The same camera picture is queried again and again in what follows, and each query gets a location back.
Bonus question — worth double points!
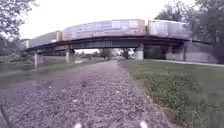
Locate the trees beyond bridge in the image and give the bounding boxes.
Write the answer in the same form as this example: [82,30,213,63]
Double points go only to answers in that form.
[74,47,135,62]

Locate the railway bridge with concrete piers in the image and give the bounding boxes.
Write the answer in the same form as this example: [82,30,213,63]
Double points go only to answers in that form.
[20,34,219,69]

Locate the grey gravel path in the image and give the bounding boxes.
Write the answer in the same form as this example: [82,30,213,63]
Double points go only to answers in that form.
[0,59,181,128]

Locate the freight train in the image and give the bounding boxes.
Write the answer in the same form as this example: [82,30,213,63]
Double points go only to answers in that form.
[19,18,193,50]

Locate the robot's own part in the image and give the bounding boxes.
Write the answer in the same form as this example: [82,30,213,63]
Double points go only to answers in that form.
[73,122,83,128]
[139,120,149,128]

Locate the grass field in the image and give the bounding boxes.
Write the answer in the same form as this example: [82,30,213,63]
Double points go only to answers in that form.
[117,58,224,128]

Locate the pale paved path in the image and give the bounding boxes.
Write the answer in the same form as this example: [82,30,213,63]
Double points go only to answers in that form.
[146,58,224,69]

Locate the grass strip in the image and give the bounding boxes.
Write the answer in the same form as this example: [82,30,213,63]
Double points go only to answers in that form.
[0,55,109,88]

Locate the trees beside bridge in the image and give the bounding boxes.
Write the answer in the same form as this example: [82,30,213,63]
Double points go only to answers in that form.
[153,0,224,64]

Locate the distant trees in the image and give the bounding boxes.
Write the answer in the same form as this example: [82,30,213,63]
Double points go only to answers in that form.
[0,36,26,64]

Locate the overhanging tree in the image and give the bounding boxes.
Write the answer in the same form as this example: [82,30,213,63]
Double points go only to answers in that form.
[0,0,38,41]

